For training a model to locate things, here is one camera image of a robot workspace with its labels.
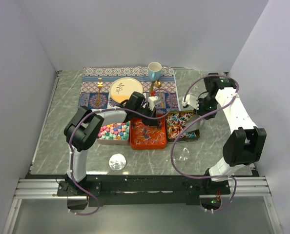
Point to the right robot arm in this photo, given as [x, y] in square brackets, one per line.
[246, 141]

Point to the aluminium rail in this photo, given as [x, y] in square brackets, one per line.
[101, 185]

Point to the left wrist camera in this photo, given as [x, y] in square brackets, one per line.
[153, 101]

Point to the clear jar lid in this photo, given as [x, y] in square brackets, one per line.
[117, 162]

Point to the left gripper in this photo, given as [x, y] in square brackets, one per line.
[151, 122]

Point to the cream and orange plate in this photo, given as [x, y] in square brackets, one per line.
[123, 88]

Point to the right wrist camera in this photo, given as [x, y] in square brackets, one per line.
[190, 101]

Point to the gold tin of lollipops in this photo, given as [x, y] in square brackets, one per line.
[176, 122]

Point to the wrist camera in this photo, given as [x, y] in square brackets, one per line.
[190, 101]
[153, 101]

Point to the orange tin of lollipops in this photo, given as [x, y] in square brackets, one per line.
[144, 137]

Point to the blue mug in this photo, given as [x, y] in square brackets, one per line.
[154, 71]

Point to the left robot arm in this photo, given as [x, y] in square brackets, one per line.
[84, 127]

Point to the silver tin of star candies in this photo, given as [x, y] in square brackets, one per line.
[114, 134]

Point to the gold spoon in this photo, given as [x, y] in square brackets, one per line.
[158, 84]

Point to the gold fork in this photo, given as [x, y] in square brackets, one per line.
[99, 85]

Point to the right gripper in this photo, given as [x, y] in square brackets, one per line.
[200, 112]

